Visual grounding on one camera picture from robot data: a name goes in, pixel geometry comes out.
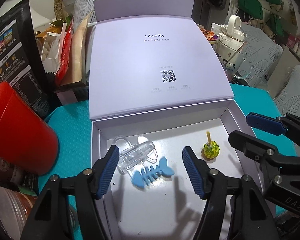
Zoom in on tan paper pouch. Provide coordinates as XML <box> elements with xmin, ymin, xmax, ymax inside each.
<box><xmin>62</xmin><ymin>19</ymin><xmax>89</xmax><ymax>88</ymax></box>

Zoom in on printed paper bag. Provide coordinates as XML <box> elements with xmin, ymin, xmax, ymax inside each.
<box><xmin>72</xmin><ymin>0</ymin><xmax>98</xmax><ymax>30</ymax></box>

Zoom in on white blister box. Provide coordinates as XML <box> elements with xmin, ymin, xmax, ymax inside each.
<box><xmin>40</xmin><ymin>31</ymin><xmax>65</xmax><ymax>74</ymax></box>

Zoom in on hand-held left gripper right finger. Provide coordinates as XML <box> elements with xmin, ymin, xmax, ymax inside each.
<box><xmin>182</xmin><ymin>146</ymin><xmax>282</xmax><ymax>240</ymax></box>

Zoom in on grey leaf-pattern chair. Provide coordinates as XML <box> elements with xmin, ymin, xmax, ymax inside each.
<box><xmin>236</xmin><ymin>24</ymin><xmax>283</xmax><ymax>88</ymax></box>

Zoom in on glass mug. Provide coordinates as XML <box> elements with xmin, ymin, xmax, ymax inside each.
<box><xmin>216</xmin><ymin>37</ymin><xmax>252</xmax><ymax>82</ymax></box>

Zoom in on round woven mat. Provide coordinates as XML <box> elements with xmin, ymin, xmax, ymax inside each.
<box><xmin>54</xmin><ymin>0</ymin><xmax>75</xmax><ymax>20</ymax></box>

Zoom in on grey leaf-pattern cushions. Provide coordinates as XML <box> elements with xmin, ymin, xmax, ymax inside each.
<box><xmin>275</xmin><ymin>65</ymin><xmax>300</xmax><ymax>110</ymax></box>

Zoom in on instant noodle cup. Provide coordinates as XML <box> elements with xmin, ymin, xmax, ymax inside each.
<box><xmin>200</xmin><ymin>27</ymin><xmax>219</xmax><ymax>45</ymax></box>

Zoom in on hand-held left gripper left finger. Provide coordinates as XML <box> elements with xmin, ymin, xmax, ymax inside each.
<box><xmin>20</xmin><ymin>145</ymin><xmax>120</xmax><ymax>240</ymax></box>

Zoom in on fishbone hair clip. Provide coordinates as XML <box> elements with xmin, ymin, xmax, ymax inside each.
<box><xmin>129</xmin><ymin>156</ymin><xmax>175</xmax><ymax>187</ymax></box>

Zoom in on brown spice jar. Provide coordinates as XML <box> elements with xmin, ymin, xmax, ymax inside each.
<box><xmin>0</xmin><ymin>150</ymin><xmax>39</xmax><ymax>193</ymax></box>

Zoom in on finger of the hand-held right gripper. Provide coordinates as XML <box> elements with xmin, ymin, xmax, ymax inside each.
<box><xmin>228</xmin><ymin>130</ymin><xmax>300</xmax><ymax>167</ymax></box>
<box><xmin>245</xmin><ymin>112</ymin><xmax>300</xmax><ymax>140</ymax></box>

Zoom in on yellow-green lollipop toy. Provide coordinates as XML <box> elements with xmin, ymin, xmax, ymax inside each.
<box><xmin>202</xmin><ymin>130</ymin><xmax>221</xmax><ymax>160</ymax></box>

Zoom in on clear plastic clip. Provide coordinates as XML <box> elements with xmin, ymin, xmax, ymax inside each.
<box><xmin>112</xmin><ymin>135</ymin><xmax>158</xmax><ymax>176</ymax></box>

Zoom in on black printed pouch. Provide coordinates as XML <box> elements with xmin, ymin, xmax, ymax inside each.
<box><xmin>0</xmin><ymin>0</ymin><xmax>50</xmax><ymax>120</ymax></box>

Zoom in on lavender gift box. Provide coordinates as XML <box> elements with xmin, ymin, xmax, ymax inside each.
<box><xmin>89</xmin><ymin>0</ymin><xmax>263</xmax><ymax>240</ymax></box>

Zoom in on red snack packet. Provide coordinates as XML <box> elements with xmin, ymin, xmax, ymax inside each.
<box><xmin>55</xmin><ymin>20</ymin><xmax>74</xmax><ymax>87</ymax></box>

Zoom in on red canister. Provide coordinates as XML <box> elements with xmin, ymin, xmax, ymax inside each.
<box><xmin>0</xmin><ymin>81</ymin><xmax>59</xmax><ymax>176</ymax></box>

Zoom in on clear jar orange contents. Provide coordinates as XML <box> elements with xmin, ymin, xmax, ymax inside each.
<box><xmin>0</xmin><ymin>186</ymin><xmax>38</xmax><ymax>240</ymax></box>

